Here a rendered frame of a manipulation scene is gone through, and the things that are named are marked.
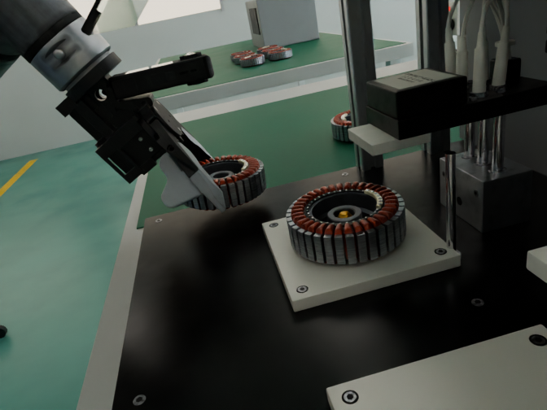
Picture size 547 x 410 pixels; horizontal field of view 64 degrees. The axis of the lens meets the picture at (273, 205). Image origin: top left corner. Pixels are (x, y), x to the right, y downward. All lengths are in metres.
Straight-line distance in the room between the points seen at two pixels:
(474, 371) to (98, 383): 0.29
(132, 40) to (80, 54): 4.37
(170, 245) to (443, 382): 0.34
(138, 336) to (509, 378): 0.28
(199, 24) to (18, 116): 2.06
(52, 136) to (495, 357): 5.02
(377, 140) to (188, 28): 4.50
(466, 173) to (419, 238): 0.08
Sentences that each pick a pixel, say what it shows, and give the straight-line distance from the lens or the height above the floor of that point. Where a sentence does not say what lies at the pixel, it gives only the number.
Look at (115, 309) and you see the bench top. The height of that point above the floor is 0.75.
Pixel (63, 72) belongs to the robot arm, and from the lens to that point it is 0.51.
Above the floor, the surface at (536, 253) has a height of 0.88.
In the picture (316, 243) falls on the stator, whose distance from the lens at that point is 0.39.
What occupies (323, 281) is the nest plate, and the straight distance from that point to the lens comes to 0.38.
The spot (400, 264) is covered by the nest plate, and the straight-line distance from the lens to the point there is 0.39.
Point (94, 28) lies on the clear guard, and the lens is 0.26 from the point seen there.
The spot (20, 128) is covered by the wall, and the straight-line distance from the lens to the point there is 5.24.
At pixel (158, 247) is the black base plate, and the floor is 0.77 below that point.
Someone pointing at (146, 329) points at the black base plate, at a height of 0.77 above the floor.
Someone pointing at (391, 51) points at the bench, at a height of 0.73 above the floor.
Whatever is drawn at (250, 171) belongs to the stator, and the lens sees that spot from 0.53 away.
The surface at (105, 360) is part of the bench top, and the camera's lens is 0.43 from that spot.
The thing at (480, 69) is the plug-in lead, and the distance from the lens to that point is 0.42.
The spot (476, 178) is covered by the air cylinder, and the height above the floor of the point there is 0.82.
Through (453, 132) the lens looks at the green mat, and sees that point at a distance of 0.80.
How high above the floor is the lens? 1.01
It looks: 25 degrees down
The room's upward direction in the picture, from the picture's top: 11 degrees counter-clockwise
